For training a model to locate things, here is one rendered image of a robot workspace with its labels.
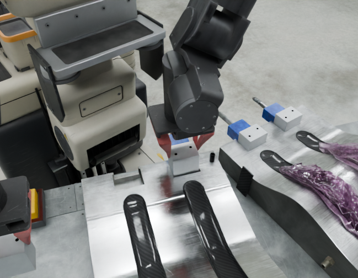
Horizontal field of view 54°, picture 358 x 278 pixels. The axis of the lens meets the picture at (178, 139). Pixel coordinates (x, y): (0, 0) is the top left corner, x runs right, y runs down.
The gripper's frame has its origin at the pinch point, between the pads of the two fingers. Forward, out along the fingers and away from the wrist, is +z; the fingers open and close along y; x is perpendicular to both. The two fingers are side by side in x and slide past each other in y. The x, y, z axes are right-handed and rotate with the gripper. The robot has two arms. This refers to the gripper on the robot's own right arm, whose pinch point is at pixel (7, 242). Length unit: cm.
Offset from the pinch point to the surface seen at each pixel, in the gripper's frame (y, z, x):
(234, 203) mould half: 35.3, 6.4, 0.8
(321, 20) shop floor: 219, 95, 210
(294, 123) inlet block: 58, 8, 18
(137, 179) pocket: 20.3, 8.8, 12.9
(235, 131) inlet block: 43.7, 8.1, 19.5
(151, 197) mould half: 21.6, 6.0, 6.0
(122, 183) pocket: 17.5, 8.8, 12.7
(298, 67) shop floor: 162, 95, 151
